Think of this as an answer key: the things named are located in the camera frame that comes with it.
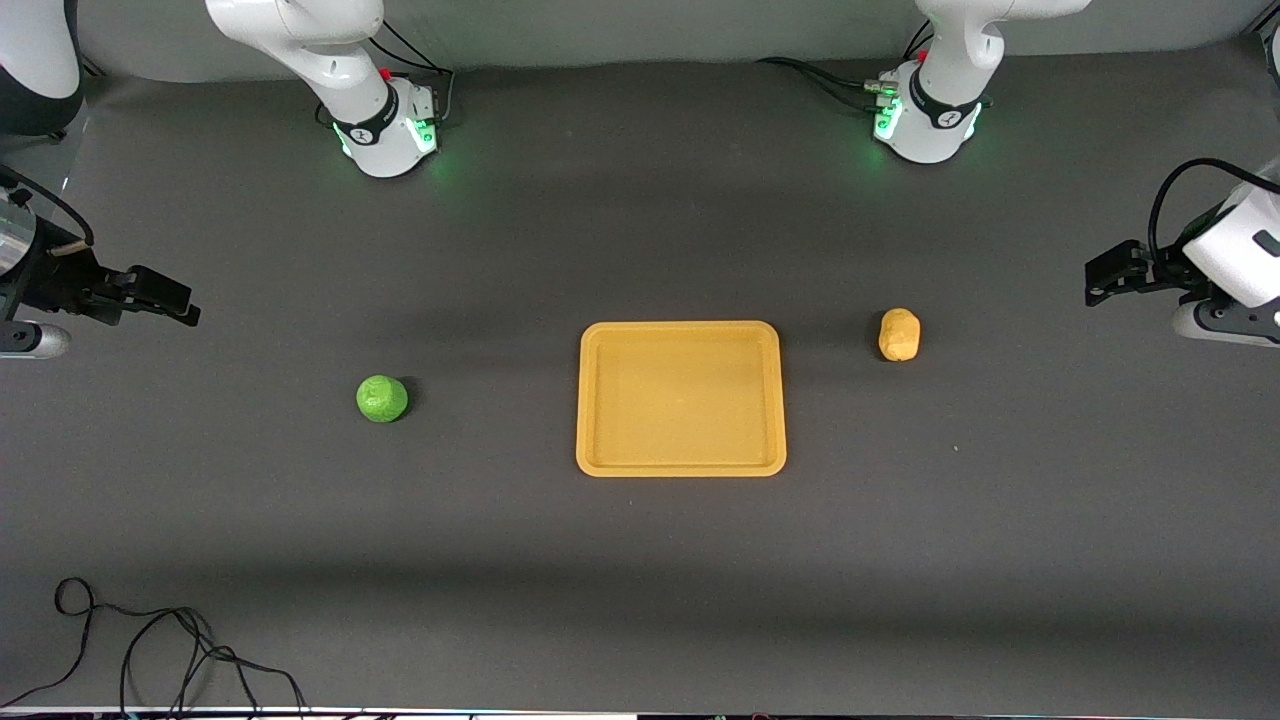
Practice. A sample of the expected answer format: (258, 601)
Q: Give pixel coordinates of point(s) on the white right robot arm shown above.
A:
(372, 105)

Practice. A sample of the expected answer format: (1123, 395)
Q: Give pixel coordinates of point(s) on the yellow potato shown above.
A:
(899, 334)

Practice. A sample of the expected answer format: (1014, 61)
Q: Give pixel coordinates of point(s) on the yellow plastic tray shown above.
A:
(680, 398)

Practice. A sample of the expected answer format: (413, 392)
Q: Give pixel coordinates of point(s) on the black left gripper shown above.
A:
(1166, 269)

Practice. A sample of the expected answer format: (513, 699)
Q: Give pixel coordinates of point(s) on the green apple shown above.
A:
(381, 398)

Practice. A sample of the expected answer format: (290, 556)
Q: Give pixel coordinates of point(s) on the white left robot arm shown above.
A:
(935, 110)

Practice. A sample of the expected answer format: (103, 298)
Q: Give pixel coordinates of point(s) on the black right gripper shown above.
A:
(62, 283)

